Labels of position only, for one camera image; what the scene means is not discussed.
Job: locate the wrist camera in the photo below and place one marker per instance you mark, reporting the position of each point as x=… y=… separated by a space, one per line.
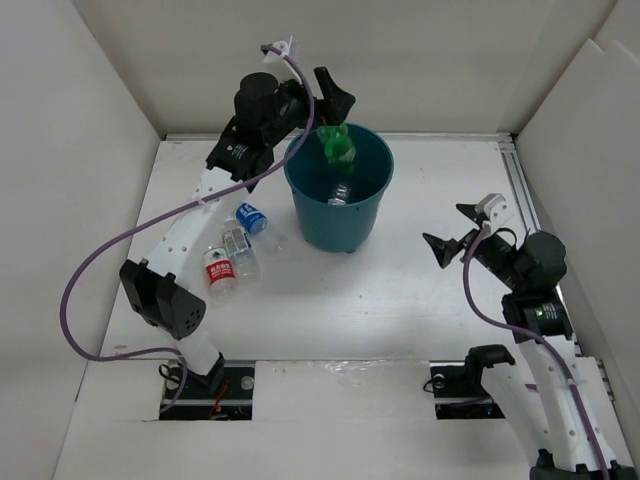
x=493 y=212
x=276 y=51

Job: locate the clear white cap bottle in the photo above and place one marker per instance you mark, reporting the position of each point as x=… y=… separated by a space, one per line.
x=240 y=252

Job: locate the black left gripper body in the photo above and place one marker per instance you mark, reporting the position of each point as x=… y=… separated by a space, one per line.
x=294 y=109

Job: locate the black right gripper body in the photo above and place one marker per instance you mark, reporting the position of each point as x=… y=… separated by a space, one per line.
x=496 y=255

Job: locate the clear water bottle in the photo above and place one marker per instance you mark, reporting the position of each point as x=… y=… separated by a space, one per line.
x=342 y=193

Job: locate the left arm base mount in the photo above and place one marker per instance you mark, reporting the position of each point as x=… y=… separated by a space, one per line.
x=231 y=401

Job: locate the green plastic bottle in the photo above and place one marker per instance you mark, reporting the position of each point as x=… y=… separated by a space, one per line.
x=338 y=147

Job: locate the teal plastic bin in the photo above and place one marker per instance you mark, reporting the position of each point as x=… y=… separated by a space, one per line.
x=336 y=211

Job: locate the red label water bottle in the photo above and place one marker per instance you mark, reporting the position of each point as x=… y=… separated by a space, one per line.
x=219 y=274

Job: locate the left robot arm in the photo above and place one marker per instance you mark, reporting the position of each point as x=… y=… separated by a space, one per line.
x=267 y=108

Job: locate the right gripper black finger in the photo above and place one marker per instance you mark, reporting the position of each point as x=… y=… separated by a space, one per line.
x=472 y=212
x=446 y=250

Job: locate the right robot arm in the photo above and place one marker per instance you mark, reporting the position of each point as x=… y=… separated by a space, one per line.
x=551 y=417

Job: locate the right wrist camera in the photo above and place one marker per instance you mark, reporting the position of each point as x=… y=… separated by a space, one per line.
x=493 y=212

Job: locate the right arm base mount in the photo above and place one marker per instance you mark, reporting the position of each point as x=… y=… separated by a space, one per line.
x=456 y=397

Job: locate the blue label water bottle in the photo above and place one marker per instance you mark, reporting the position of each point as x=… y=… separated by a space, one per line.
x=261 y=229

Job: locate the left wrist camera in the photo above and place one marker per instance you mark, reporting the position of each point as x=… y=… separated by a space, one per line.
x=276 y=51

